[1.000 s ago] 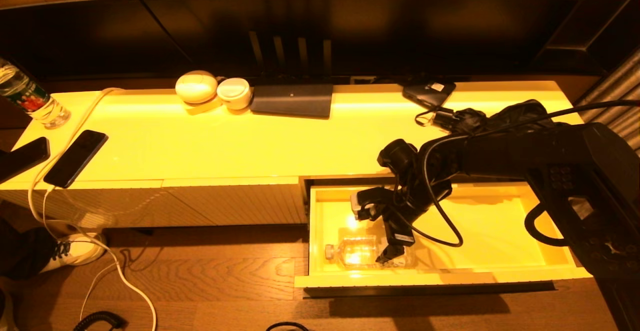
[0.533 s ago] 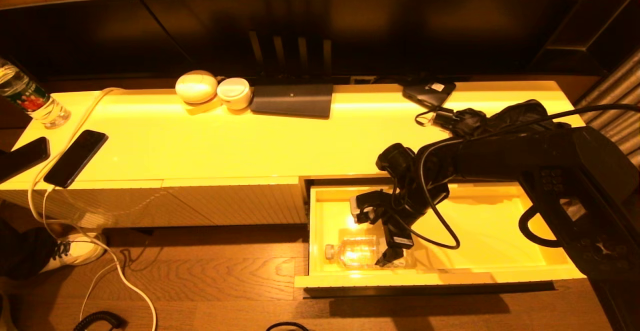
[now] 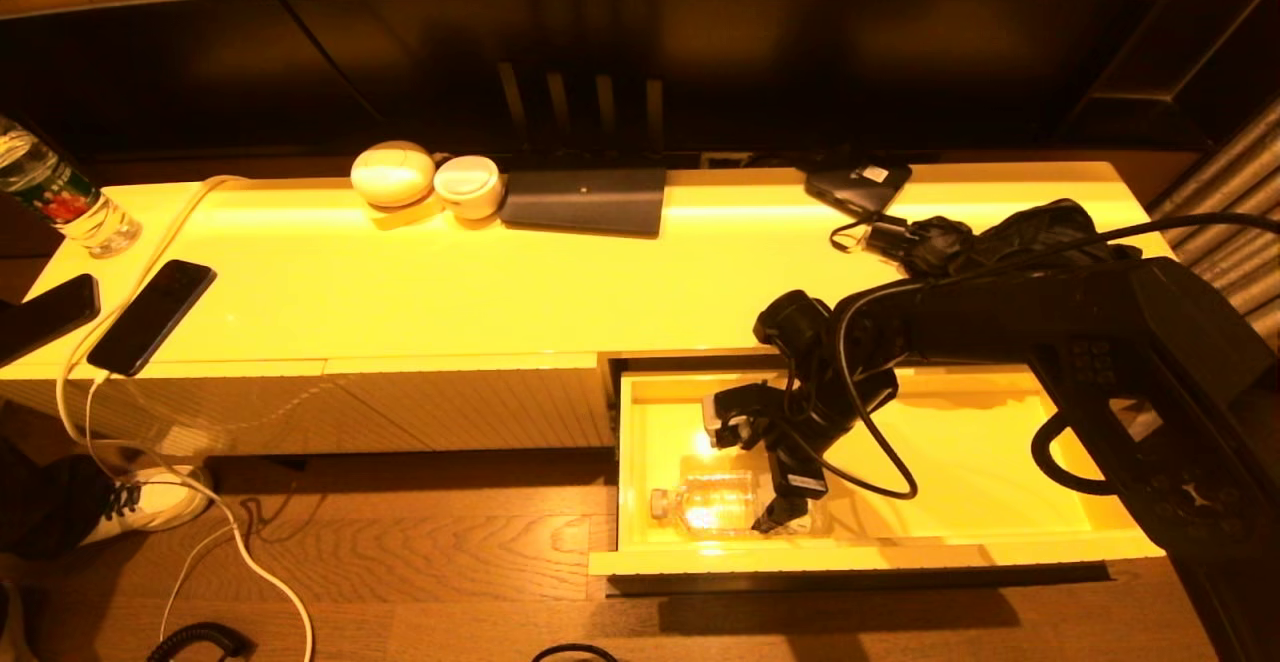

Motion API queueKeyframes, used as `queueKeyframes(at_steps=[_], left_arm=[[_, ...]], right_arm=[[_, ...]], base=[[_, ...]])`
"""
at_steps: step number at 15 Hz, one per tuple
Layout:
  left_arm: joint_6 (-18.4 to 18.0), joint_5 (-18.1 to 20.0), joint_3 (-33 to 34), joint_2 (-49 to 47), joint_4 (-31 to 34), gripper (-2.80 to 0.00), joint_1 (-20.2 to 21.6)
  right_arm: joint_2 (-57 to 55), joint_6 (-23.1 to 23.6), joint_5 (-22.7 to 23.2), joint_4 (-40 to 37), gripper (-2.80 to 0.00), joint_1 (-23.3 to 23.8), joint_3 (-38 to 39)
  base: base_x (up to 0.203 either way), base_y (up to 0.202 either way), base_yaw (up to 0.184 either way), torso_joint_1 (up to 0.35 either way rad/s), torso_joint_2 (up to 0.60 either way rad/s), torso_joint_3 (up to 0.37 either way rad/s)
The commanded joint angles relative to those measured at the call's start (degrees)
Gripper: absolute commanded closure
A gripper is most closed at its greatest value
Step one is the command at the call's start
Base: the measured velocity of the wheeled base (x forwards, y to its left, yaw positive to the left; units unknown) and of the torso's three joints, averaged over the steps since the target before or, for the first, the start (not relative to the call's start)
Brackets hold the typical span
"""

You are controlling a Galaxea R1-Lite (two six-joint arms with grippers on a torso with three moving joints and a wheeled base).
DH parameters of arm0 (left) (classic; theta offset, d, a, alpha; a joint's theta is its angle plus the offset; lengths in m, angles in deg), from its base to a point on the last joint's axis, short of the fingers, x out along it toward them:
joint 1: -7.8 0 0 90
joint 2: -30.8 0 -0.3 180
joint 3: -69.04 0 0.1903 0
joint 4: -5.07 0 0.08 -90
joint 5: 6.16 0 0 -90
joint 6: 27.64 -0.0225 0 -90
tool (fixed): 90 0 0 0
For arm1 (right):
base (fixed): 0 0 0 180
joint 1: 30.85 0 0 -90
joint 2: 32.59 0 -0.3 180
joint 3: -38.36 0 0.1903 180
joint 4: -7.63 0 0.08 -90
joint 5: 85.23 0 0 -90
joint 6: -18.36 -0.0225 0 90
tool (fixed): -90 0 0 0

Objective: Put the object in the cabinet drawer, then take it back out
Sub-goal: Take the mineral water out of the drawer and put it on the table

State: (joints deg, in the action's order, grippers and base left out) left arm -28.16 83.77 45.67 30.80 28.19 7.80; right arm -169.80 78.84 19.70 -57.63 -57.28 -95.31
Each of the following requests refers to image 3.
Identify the clear plastic water bottle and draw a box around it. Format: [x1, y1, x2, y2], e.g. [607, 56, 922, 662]
[650, 470, 833, 541]

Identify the white cabinet drawer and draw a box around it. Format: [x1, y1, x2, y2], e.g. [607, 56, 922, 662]
[588, 347, 1166, 580]

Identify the black umbrella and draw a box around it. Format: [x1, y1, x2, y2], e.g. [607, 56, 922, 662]
[830, 199, 1141, 281]

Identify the cream ribbed sideboard cabinet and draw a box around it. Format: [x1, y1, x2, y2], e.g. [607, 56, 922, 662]
[0, 160, 1201, 473]

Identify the small black stickered device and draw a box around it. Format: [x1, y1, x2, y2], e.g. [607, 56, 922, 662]
[805, 164, 913, 221]

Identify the dark grey antenna router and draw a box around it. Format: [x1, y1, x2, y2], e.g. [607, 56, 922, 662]
[497, 62, 668, 239]

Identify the black television screen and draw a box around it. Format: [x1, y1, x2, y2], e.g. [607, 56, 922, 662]
[0, 0, 1191, 165]

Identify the white round device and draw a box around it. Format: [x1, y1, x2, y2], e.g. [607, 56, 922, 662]
[433, 155, 506, 221]

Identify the white oval device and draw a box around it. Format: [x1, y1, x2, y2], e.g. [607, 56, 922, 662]
[349, 141, 437, 209]

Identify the black smartphone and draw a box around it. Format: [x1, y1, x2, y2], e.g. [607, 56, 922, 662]
[0, 274, 101, 371]
[85, 260, 217, 378]

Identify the dark trouser leg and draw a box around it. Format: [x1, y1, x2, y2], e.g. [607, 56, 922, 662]
[0, 442, 121, 561]

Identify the water bottle with colourful label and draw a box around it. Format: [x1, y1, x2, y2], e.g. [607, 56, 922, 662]
[0, 114, 143, 259]

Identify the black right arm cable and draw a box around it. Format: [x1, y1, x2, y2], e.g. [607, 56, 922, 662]
[800, 212, 1280, 501]

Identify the dark wooden wall shelf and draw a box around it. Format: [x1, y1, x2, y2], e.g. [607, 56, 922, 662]
[1060, 0, 1280, 153]

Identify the black coiled cable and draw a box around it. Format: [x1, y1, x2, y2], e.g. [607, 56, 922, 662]
[147, 622, 256, 662]

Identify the thick white charging cable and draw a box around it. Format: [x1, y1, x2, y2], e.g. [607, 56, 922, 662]
[55, 175, 316, 662]

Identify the thin white charging cable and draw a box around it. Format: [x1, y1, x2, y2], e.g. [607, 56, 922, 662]
[84, 374, 241, 643]

